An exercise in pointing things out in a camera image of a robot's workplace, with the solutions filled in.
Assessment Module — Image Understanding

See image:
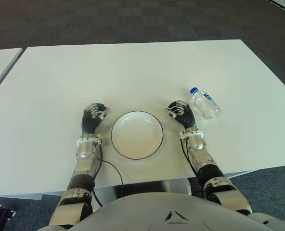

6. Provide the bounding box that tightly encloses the grey robot torso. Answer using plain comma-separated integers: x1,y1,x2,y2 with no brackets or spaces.
34,185,285,231

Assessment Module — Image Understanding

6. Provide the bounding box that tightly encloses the clear water bottle blue cap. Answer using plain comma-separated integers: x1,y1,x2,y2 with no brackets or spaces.
189,87,221,119

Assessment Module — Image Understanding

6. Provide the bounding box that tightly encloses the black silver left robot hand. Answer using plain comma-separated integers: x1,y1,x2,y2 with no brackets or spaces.
81,103,110,136

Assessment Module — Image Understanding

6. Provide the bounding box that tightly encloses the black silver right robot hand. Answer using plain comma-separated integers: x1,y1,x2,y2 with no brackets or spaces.
164,100,198,131

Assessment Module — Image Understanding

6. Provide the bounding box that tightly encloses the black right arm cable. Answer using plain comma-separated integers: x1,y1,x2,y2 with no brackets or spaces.
180,137,207,199

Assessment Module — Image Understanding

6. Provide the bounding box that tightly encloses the white side table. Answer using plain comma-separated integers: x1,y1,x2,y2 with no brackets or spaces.
0,48,23,97

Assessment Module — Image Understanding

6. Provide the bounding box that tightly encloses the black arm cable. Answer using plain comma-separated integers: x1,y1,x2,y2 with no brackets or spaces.
91,144,123,208
180,137,207,199

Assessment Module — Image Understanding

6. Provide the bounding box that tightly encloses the black wheeled stand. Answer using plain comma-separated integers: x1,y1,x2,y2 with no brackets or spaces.
0,205,17,231

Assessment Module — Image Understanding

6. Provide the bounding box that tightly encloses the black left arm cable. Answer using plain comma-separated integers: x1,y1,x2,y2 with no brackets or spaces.
91,144,123,208

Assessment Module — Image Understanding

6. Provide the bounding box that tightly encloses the white plate black rim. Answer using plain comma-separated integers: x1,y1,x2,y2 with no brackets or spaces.
111,110,164,160

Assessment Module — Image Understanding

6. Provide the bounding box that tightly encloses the white furniture edge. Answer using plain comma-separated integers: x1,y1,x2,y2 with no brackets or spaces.
269,0,285,15

